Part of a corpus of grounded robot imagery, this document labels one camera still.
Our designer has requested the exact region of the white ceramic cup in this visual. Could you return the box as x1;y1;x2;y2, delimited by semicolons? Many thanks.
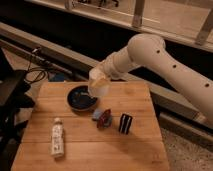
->
88;68;110;97

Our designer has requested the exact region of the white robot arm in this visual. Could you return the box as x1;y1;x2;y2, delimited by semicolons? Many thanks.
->
100;34;213;124

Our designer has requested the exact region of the red and blue eraser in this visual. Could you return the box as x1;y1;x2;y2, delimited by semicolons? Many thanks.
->
92;109;112;128

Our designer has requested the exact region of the dark blue round plate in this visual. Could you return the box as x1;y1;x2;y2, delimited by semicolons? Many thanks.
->
67;85;98;111

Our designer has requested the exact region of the black striped small box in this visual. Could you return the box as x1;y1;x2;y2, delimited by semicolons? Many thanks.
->
119;113;133;134

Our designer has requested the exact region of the white plastic bottle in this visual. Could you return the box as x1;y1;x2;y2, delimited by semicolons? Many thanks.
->
51;118;64;158

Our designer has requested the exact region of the black cable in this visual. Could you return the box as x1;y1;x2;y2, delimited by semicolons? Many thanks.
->
24;46;73;85

